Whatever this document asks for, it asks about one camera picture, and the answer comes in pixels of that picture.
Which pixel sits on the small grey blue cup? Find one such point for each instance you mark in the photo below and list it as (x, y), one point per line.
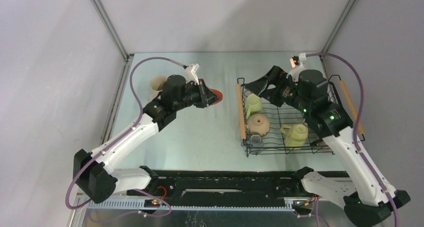
(256, 140)

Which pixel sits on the beige round speckled mug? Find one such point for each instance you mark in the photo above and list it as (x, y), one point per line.
(258, 124)

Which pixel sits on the aluminium slotted rail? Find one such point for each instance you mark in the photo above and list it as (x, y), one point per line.
(140, 204)

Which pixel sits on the wooden rack handle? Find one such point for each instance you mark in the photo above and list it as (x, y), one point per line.
(349, 100)
(242, 126)

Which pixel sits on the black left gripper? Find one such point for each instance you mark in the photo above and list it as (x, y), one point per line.
(211, 98)

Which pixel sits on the black wire dish rack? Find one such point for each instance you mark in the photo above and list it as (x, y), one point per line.
(281, 115)

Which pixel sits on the right wooden rack handle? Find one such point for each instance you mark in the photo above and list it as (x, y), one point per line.
(349, 100)

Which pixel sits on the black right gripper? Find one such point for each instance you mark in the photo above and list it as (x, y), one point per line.
(275, 75)

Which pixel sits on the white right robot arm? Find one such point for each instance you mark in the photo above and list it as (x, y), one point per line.
(371, 198)

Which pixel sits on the floral patterned cream mug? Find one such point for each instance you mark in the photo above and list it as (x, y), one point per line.
(156, 85)

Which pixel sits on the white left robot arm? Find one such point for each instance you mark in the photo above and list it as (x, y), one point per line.
(96, 173)

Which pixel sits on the left wooden rack handle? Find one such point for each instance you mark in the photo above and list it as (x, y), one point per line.
(242, 126)

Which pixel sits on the light green mug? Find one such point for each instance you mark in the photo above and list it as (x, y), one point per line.
(253, 105)

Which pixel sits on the small red orange cup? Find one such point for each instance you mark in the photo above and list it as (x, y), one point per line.
(218, 96)

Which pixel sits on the yellow green faceted mug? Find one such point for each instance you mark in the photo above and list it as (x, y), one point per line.
(294, 135)

